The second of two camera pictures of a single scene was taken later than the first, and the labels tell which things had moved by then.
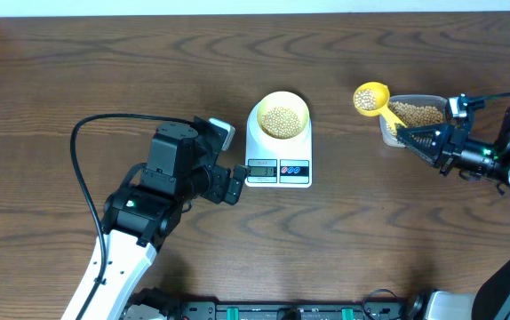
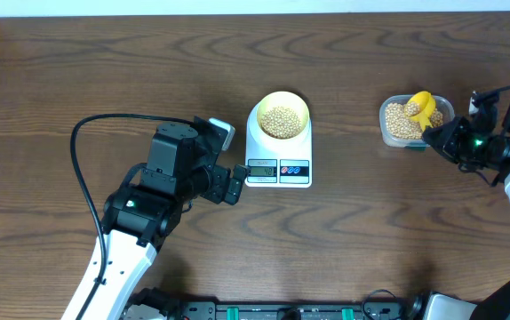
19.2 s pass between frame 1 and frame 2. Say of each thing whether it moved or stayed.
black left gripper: stayed
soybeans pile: stayed
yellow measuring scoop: moved
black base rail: stayed
